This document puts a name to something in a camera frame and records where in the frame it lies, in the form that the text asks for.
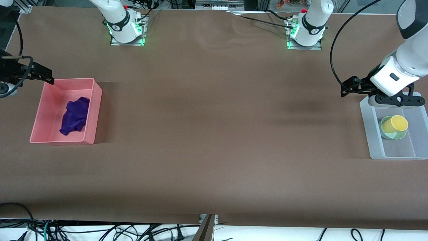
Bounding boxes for purple cloth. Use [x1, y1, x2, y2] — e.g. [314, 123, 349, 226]
[59, 96, 91, 136]

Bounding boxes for yellow plastic cup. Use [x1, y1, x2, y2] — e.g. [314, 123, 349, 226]
[381, 115, 409, 134]

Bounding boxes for light green bowl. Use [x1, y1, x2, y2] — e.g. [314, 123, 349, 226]
[380, 115, 408, 140]

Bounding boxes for pink plastic bin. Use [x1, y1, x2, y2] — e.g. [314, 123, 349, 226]
[29, 78, 103, 145]

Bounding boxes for translucent plastic bin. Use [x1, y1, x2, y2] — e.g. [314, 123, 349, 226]
[359, 92, 428, 160]

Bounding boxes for white power strip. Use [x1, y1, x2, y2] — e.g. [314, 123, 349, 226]
[195, 0, 245, 11]

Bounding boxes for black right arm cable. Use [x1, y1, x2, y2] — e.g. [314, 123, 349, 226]
[0, 19, 34, 98]

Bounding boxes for black left camera mount bracket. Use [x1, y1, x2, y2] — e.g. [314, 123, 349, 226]
[368, 84, 425, 109]

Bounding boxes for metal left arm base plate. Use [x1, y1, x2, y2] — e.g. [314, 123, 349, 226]
[287, 17, 323, 51]

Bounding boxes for aluminium frame profile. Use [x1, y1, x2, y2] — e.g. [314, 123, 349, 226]
[18, 0, 34, 14]

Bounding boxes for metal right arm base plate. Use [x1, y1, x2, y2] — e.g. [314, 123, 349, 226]
[110, 15, 148, 46]

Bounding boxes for short black table cable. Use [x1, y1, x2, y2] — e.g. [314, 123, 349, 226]
[266, 9, 295, 21]

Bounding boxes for long black table cable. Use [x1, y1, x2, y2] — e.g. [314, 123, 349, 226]
[231, 12, 295, 30]

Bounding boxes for thick black floor cable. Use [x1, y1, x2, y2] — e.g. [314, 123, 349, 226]
[0, 202, 35, 235]

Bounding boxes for tangled black floor cables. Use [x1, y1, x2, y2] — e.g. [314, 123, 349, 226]
[17, 219, 201, 241]

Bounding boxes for metal table frame post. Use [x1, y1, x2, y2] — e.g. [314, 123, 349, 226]
[193, 214, 218, 241]

